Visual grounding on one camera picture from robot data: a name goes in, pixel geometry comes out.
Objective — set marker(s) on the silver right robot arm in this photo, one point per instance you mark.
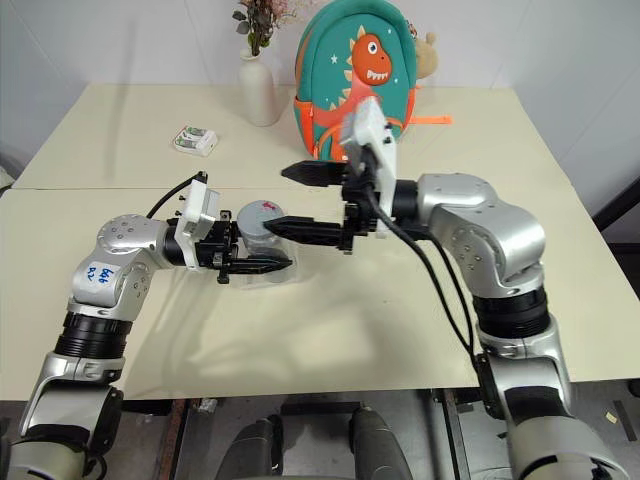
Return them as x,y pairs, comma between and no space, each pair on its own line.
500,225

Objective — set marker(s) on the dried flower bouquet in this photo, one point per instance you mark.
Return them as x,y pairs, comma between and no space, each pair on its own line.
256,22

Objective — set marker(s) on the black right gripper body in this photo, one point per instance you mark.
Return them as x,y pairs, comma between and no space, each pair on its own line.
360,200

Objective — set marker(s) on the beige plush toy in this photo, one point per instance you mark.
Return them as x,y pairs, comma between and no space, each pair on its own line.
427,57

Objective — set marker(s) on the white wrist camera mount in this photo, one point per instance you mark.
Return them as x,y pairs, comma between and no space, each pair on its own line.
372,125
197,205

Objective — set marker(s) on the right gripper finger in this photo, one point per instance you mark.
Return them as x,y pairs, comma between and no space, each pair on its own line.
310,231
320,173

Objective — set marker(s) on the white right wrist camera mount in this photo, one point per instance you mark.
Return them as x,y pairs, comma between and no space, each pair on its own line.
372,125

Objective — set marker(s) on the dark rounded shape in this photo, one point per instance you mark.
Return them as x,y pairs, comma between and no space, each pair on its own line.
372,445
260,450

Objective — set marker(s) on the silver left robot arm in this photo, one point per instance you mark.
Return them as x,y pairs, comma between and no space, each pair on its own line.
115,235

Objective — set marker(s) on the small white green box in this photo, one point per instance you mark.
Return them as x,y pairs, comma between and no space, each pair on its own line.
196,140

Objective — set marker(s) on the grey jar lid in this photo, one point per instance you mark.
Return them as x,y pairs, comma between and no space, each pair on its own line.
255,217

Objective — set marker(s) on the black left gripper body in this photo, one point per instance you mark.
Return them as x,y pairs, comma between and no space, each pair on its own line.
220,245

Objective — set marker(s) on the white ceramic vase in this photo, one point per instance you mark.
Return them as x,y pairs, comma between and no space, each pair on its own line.
259,95

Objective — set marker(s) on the clear plastic jar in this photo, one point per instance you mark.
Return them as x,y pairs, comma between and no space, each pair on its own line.
272,250

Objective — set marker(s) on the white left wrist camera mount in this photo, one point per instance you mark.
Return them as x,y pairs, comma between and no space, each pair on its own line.
197,205

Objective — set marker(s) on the green dinosaur backpack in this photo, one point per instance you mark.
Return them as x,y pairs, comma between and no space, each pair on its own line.
340,50

